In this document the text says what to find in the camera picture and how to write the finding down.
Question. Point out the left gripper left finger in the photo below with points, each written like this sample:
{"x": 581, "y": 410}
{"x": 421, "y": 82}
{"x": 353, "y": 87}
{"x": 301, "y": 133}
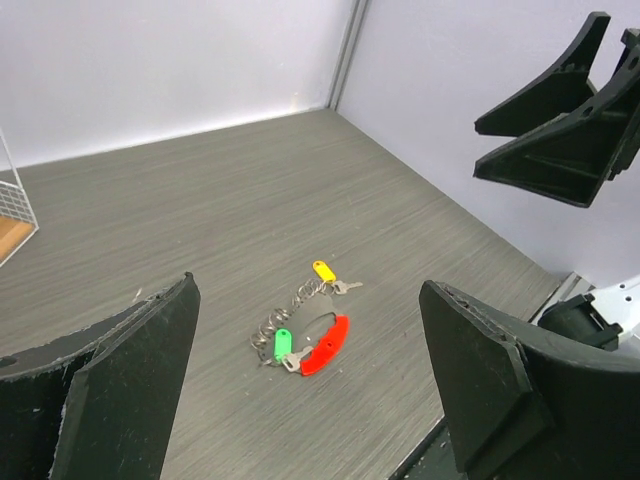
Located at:
{"x": 100, "y": 403}

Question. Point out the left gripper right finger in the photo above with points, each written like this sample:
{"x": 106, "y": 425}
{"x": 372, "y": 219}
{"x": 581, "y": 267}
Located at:
{"x": 522, "y": 402}

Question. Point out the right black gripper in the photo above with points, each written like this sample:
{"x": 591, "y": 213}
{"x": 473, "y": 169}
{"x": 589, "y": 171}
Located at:
{"x": 570, "y": 156}

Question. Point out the key with green tag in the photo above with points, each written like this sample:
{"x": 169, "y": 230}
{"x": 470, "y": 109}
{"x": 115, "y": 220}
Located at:
{"x": 283, "y": 354}

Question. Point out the keyring bunch with red tag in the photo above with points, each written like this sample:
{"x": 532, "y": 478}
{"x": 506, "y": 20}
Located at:
{"x": 313, "y": 319}

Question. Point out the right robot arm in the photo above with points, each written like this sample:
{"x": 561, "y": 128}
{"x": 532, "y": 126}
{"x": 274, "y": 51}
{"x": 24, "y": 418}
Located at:
{"x": 605, "y": 318}

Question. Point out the aluminium frame rail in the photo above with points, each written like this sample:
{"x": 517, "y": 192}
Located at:
{"x": 560, "y": 293}

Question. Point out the white wire shelf rack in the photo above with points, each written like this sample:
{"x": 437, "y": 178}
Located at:
{"x": 18, "y": 219}

